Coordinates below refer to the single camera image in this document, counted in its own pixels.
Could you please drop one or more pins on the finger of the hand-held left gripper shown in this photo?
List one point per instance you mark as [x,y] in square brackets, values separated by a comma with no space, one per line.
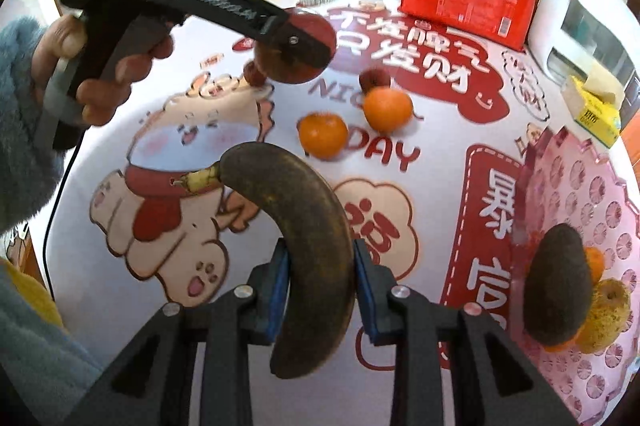
[280,28]

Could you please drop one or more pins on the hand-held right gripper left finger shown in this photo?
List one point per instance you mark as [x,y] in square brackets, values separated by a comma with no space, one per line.
[277,301]

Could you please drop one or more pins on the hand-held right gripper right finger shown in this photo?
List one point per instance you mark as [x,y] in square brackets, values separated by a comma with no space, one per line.
[367,301]

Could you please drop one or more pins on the red apple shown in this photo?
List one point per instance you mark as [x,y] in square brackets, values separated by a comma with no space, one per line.
[280,65]

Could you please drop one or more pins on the brown overripe banana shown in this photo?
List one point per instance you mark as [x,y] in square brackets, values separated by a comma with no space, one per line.
[300,216]

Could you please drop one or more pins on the dark avocado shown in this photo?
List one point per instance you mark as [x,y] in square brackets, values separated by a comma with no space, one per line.
[560,286]

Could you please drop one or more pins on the orange mandarin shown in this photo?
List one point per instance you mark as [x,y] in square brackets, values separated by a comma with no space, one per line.
[565,347]
[322,135]
[387,108]
[596,263]

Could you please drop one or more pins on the yellow speckled pear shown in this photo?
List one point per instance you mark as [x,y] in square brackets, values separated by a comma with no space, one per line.
[607,316]

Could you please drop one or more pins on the pink plastic fruit bowl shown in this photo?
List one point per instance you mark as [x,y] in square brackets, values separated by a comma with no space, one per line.
[590,186]

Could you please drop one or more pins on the person's left forearm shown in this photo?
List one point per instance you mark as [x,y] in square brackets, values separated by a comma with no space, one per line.
[25,130]

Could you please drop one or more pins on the person's left hand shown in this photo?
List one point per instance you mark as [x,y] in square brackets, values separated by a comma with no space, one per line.
[125,70]

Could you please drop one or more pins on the small red jujube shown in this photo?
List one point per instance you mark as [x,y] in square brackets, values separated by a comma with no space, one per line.
[372,78]
[255,74]

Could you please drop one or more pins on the printed tablecloth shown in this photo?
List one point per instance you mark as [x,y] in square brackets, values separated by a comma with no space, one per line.
[440,140]

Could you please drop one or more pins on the person's fuzzy grey-blue garment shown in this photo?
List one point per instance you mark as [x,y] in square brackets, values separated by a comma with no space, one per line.
[35,356]

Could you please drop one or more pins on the white countertop appliance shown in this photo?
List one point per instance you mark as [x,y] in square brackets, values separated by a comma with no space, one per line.
[555,5]

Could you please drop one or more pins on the yellow tissue box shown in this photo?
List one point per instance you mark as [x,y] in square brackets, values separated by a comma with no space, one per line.
[592,118]

